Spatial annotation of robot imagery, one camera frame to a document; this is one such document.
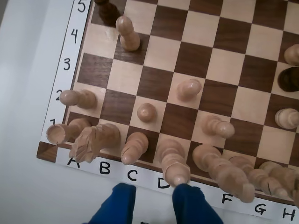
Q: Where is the light wood king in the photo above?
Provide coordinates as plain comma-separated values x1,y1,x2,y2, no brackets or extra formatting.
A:
192,144,256,203

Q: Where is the dark wood knight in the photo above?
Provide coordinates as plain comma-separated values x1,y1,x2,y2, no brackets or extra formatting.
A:
278,67,299,93

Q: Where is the white letter label strip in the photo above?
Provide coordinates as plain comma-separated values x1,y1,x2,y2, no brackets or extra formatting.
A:
55,147,299,222

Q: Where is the light wood knight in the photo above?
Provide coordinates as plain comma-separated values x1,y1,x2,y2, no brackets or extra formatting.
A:
258,161,299,206
68,123,121,164

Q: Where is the white number label strip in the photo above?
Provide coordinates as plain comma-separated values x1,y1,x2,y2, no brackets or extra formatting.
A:
40,0,92,145

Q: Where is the dark wood pawn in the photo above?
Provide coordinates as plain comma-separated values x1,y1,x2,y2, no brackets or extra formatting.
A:
94,0,121,26

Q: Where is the light wood bishop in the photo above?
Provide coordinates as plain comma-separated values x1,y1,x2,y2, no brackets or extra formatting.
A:
121,132,150,164
228,155,289,199

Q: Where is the light wood rook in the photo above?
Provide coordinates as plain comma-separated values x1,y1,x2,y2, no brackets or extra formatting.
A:
46,118,92,145

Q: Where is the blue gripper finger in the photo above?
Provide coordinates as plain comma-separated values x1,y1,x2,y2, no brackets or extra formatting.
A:
87,182,137,224
172,183,225,224

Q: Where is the wooden chessboard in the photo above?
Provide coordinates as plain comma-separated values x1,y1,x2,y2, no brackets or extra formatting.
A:
36,0,299,208

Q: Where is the light wood queen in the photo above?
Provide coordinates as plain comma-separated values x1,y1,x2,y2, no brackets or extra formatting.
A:
156,138,191,187

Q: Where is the light wood pawn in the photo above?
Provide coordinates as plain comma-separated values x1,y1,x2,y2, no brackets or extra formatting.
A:
274,108,299,130
137,103,157,123
200,115,235,138
59,89,98,110
115,15,141,52
284,44,299,66
176,78,202,102

